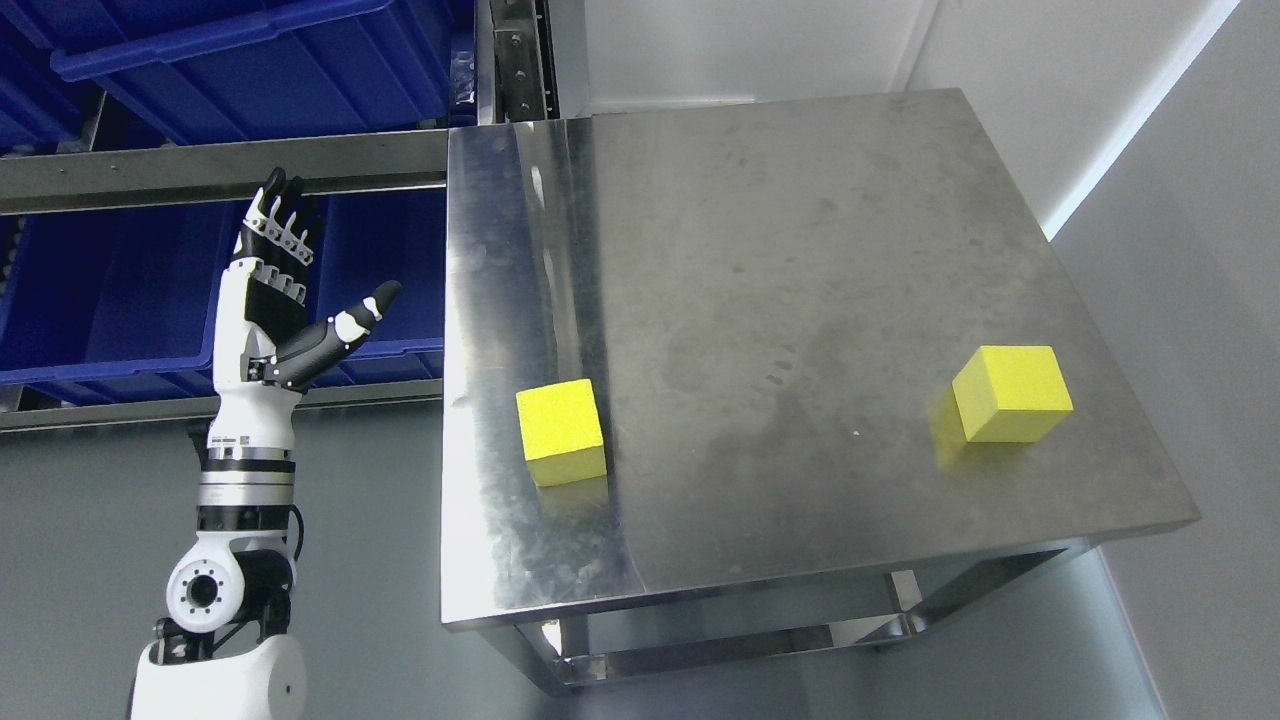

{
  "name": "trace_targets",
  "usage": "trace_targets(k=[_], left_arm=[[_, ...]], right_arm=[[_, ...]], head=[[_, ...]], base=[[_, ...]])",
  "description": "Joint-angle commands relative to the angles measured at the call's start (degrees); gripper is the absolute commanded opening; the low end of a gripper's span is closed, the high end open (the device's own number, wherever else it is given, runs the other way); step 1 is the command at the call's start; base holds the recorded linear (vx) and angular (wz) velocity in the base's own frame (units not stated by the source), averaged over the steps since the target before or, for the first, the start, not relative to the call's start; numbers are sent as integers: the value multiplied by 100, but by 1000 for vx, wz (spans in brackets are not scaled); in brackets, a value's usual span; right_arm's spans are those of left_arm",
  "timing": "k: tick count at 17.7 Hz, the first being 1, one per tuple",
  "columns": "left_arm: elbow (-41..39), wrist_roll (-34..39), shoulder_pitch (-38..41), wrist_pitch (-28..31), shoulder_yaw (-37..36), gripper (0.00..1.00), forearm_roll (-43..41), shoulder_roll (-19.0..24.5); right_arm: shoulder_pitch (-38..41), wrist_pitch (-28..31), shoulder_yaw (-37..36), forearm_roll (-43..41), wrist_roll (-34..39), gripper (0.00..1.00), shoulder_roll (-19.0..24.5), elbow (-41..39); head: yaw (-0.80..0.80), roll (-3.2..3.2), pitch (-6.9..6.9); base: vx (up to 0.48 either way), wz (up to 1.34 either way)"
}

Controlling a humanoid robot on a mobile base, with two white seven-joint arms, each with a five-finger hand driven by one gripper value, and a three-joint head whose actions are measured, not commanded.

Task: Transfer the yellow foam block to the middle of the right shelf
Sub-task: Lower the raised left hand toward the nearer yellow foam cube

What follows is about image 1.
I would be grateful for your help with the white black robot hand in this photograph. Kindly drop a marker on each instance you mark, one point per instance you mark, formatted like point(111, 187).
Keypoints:
point(266, 353)

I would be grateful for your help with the yellow foam block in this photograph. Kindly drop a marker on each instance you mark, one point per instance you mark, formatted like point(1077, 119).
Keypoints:
point(1011, 394)
point(561, 433)

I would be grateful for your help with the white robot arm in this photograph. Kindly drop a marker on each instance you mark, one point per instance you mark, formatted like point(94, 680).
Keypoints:
point(223, 650)

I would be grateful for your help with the blue bin lower shelf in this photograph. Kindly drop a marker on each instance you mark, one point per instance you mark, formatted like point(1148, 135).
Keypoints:
point(113, 306)

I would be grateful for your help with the blue bin shelf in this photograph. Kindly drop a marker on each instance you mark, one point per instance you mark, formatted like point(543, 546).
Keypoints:
point(113, 306)
point(312, 68)

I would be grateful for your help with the blue bin upper shelf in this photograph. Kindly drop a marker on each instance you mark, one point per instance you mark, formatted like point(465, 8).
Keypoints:
point(312, 68)

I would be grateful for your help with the grey metal shelf rack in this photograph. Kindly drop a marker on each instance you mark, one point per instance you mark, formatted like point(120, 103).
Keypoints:
point(515, 78)

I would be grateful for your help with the blue bin far left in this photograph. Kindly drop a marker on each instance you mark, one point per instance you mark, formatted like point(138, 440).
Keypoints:
point(42, 112)

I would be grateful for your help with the stainless steel table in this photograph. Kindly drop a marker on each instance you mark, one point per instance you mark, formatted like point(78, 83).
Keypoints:
point(771, 301)

